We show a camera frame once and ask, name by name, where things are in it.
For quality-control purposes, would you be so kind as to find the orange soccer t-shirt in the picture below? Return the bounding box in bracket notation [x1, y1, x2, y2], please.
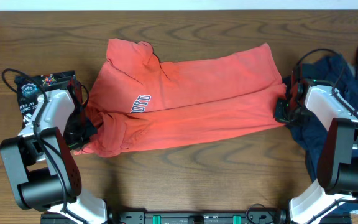
[80, 39, 286, 157]

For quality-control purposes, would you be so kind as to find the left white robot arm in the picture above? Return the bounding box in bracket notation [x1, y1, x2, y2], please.
[0, 88, 109, 223]

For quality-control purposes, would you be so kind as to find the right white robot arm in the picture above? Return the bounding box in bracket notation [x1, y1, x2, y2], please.
[274, 79, 358, 223]

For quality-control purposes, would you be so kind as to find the folded black printed shirt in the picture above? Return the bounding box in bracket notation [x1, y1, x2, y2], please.
[14, 70, 75, 128]

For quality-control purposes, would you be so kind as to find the navy blue garment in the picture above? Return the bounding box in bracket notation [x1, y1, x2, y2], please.
[273, 50, 358, 223]

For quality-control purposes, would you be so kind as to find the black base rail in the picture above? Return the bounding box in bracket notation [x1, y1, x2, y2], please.
[40, 205, 352, 224]

